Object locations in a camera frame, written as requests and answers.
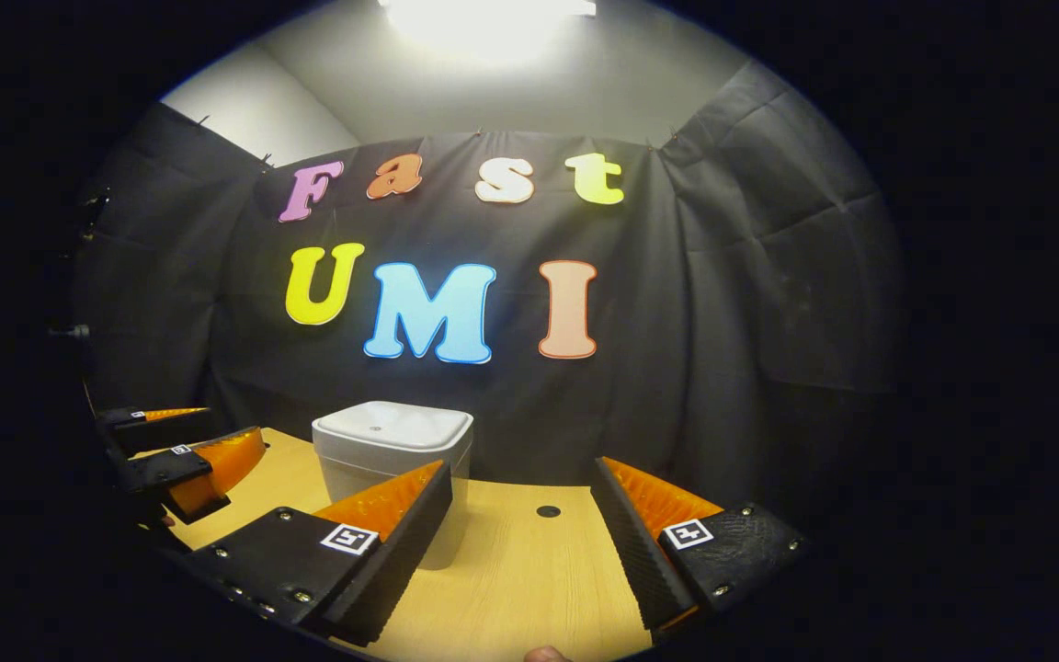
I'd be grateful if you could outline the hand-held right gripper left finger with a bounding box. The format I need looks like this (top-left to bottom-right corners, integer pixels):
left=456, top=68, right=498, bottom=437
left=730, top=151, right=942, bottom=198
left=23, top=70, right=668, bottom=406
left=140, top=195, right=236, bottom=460
left=182, top=460, right=454, bottom=647

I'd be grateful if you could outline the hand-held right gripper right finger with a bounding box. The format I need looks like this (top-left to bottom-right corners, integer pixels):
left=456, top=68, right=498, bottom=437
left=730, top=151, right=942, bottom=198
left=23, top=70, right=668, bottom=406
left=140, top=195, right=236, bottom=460
left=590, top=456, right=806, bottom=645

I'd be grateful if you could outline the ceiling light panel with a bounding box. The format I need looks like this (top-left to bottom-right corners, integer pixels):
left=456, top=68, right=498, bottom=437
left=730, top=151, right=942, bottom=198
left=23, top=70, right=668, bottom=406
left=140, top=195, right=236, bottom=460
left=378, top=0, right=599, bottom=56

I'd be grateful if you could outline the wooden desktop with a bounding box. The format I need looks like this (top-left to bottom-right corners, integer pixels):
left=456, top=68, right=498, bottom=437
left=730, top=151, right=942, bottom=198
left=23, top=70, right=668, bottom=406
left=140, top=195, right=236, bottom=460
left=130, top=428, right=678, bottom=662

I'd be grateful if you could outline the white desktop garbage bin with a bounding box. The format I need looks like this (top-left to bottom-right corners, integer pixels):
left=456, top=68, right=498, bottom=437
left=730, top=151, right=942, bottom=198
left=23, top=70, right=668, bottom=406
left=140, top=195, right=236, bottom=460
left=312, top=400, right=475, bottom=571

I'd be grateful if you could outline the black backdrop cloth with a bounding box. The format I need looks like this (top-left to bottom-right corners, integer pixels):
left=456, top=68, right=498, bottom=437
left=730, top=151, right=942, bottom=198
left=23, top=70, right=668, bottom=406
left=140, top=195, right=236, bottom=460
left=70, top=60, right=907, bottom=516

